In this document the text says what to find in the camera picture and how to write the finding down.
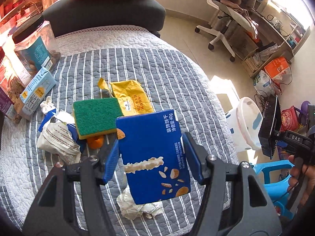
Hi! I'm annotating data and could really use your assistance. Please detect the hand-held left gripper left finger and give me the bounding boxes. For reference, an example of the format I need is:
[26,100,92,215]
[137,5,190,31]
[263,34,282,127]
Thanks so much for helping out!
[22,140,123,236]

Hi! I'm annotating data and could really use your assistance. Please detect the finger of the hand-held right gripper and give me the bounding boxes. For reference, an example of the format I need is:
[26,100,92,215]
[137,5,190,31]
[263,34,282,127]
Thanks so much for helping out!
[270,131,314,154]

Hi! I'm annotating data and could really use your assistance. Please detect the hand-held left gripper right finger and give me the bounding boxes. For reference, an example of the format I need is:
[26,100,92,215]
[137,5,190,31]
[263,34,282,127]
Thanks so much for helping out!
[182,131,283,236]

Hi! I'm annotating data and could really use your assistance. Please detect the small orange object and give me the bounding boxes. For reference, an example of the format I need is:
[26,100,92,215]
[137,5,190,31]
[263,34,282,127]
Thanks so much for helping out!
[87,136,104,149]

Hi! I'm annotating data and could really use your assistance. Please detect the black textured box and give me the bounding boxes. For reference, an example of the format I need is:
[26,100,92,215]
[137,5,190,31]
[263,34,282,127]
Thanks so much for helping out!
[258,95,281,160]

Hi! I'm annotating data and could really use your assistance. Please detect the blue snack box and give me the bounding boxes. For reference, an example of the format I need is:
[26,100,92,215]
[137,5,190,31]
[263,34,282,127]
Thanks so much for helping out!
[116,109,192,205]

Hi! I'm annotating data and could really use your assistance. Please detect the large white paper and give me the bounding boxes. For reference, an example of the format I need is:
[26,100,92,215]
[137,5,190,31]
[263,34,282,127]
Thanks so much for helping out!
[116,184,164,220]

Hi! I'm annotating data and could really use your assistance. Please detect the green and yellow sponge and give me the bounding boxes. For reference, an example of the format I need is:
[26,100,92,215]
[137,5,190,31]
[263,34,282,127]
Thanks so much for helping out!
[73,98,123,140]

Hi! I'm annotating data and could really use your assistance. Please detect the white trash bin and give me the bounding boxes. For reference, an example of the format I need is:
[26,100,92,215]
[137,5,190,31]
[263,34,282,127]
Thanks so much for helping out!
[225,97,263,151]

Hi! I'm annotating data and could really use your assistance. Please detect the white and blue packaging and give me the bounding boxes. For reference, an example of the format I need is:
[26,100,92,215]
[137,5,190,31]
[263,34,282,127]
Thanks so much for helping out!
[37,111,86,165]

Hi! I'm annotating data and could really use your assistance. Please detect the yellow foil wrapper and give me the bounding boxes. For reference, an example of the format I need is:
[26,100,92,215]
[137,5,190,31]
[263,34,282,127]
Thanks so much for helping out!
[98,78,155,117]

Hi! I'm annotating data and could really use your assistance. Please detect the person's right hand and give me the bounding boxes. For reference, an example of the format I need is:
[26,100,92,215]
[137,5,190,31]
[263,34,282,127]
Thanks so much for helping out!
[287,154,315,202]

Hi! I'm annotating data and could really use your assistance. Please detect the purple toy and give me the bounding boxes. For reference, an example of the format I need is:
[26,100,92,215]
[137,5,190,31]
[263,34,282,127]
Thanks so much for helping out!
[300,100,312,118]

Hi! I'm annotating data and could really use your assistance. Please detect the red gift bag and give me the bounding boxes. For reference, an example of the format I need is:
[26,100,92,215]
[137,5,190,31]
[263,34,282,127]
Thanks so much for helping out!
[281,106,301,132]

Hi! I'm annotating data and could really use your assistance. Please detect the blue plastic stool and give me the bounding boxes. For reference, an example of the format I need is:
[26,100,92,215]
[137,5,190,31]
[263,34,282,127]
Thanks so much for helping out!
[252,160,296,220]

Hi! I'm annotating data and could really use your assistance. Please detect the orange cardboard box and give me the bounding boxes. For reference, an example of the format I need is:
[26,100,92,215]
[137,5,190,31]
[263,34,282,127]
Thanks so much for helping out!
[264,56,292,89]

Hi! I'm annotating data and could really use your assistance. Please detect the white packaging bag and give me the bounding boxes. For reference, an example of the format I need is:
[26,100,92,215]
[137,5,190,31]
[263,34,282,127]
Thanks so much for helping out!
[253,70,276,96]

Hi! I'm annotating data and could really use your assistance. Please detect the small crumpled white tissue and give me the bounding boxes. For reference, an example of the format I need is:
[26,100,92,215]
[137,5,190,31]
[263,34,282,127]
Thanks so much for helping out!
[40,96,56,114]

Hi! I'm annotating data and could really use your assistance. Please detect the wooden desk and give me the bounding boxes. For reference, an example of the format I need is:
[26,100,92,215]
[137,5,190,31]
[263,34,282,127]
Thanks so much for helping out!
[241,0,310,78]

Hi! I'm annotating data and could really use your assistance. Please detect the grey striped quilt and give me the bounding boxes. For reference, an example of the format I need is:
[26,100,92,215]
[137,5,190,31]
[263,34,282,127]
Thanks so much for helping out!
[0,26,239,236]

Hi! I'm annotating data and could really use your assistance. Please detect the light blue milk carton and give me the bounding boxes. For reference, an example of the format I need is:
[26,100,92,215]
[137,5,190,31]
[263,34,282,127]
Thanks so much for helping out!
[19,67,56,121]

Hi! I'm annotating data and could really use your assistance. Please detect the white office chair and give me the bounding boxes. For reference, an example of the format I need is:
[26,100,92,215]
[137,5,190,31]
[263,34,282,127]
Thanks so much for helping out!
[195,0,259,62]

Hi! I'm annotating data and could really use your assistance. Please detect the pink garment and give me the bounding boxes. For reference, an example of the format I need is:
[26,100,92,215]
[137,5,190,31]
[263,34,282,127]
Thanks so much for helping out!
[221,0,259,33]

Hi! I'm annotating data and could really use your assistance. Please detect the clear jar purple label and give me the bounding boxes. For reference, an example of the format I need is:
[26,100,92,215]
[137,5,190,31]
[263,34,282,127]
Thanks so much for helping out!
[0,47,26,124]

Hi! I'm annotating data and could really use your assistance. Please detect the clear jar teal label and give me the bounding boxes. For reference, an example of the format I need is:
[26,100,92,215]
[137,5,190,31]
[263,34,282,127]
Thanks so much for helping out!
[12,13,61,72]

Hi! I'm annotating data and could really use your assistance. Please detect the dark grey sofa cushion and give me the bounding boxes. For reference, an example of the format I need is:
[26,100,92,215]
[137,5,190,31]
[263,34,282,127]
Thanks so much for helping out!
[42,0,166,38]

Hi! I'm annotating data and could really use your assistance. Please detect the shelf with pink baskets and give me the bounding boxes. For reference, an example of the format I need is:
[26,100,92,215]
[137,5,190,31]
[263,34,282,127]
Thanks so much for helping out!
[0,0,42,30]

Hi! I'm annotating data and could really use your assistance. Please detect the black floor cables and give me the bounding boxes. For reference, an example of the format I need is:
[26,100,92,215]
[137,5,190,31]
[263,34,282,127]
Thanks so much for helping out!
[256,88,271,109]

